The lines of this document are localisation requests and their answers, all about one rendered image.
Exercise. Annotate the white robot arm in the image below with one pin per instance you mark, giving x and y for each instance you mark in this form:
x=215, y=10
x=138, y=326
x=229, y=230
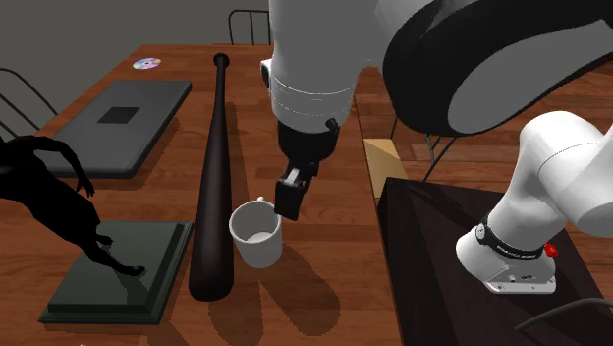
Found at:
x=311, y=57

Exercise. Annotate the dark brown baseball bat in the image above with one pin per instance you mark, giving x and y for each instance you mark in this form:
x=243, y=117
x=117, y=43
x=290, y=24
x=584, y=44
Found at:
x=215, y=191

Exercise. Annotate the dark robot stand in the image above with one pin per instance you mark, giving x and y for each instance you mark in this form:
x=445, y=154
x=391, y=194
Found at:
x=431, y=268

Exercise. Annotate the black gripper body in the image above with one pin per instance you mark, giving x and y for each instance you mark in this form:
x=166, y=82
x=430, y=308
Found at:
x=306, y=141

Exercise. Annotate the grey closed laptop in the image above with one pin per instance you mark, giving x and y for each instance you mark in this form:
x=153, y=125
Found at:
x=139, y=139

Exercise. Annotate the black figure on green base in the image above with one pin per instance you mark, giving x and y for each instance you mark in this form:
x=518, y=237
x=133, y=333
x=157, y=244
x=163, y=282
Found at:
x=119, y=282

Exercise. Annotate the white mug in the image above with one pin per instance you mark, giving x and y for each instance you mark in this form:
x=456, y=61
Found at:
x=258, y=249

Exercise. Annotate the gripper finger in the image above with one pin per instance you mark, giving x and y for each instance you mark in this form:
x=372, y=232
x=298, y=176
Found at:
x=312, y=178
x=287, y=199

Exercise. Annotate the shiny compact disc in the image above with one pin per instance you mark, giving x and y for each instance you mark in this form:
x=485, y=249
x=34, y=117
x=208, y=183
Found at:
x=146, y=63

